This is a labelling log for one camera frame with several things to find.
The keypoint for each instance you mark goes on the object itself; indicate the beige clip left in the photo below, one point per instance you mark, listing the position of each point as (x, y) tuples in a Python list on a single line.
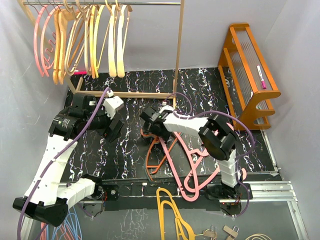
[(210, 233)]

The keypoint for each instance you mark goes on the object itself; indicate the wooden garment rack frame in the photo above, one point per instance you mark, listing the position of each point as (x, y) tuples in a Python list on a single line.
[(24, 4)]

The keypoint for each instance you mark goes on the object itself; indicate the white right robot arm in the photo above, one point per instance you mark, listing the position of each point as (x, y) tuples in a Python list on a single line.
[(218, 138)]

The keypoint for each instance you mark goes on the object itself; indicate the orange plastic curved hanger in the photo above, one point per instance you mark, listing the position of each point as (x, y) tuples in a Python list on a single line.
[(86, 41)]

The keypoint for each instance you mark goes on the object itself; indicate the pink curved wire hanger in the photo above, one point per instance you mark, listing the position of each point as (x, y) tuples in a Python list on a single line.
[(47, 46)]

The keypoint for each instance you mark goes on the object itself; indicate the pink plastic hanger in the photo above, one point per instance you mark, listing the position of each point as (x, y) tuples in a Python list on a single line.
[(190, 188)]

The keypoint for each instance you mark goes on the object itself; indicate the pink tape strip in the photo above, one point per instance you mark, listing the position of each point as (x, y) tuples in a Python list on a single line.
[(80, 73)]

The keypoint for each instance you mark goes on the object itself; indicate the beige clip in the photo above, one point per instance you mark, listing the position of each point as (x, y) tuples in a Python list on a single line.
[(210, 233), (232, 233)]

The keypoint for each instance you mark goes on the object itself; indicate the pink white marker pen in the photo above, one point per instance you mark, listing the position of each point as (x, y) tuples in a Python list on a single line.
[(263, 84)]

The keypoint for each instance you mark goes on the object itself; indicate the wooden hanger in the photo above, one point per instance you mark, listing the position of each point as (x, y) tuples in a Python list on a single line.
[(61, 45), (56, 50)]

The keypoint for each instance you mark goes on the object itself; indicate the beige clip right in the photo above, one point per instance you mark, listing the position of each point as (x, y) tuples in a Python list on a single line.
[(232, 233)]

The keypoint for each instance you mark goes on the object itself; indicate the yellow plastic hanger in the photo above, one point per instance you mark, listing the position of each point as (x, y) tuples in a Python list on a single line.
[(170, 218)]

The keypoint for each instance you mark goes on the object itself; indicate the orange wooden shelf rack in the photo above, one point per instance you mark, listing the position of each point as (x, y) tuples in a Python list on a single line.
[(237, 65)]

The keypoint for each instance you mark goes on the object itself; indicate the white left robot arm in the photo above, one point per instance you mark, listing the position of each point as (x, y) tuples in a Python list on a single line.
[(44, 201)]

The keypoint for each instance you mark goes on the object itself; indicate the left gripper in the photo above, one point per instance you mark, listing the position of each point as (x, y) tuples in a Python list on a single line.
[(114, 132)]

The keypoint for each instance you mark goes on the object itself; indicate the beige plastic hanger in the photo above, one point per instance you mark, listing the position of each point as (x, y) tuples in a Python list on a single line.
[(76, 43)]

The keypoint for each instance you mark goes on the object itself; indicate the cream hanger bottom edge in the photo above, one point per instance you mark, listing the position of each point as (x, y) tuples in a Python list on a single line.
[(258, 236)]

